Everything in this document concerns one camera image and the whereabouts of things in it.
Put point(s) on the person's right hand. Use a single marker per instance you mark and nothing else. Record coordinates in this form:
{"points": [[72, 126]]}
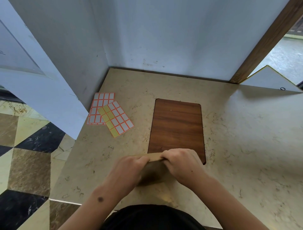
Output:
{"points": [[187, 168]]}

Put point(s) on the person's left hand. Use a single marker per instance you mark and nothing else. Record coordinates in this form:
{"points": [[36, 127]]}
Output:
{"points": [[125, 175]]}

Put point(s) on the brown paper bag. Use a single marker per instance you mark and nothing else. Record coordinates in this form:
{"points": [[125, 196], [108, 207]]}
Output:
{"points": [[153, 173]]}

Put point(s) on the partly yellow label sheet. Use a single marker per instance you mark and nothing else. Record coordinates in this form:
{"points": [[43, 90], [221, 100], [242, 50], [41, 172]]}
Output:
{"points": [[117, 119]]}

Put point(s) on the person's right forearm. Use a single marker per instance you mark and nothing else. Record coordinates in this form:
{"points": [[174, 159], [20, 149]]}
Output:
{"points": [[227, 208]]}

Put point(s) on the person's left forearm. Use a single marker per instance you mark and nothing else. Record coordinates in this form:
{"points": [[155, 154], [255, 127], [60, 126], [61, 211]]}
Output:
{"points": [[92, 211]]}

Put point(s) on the person's black clothing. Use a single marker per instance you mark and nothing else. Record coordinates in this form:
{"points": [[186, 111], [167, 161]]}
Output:
{"points": [[151, 219]]}

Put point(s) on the brown wooden board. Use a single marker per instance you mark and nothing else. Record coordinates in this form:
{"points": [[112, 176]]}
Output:
{"points": [[176, 123]]}

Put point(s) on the orange-bordered white label sheet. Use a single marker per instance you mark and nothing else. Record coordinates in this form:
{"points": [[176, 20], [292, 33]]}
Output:
{"points": [[98, 104]]}

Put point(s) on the white board with yellow edge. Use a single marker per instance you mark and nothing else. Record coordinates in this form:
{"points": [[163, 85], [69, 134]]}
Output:
{"points": [[267, 80]]}

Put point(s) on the white panelled door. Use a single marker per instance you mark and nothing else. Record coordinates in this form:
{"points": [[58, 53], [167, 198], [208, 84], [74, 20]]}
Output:
{"points": [[45, 83]]}

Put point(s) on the brown wooden door frame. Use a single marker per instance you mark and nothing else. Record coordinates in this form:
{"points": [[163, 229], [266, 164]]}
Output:
{"points": [[265, 45]]}

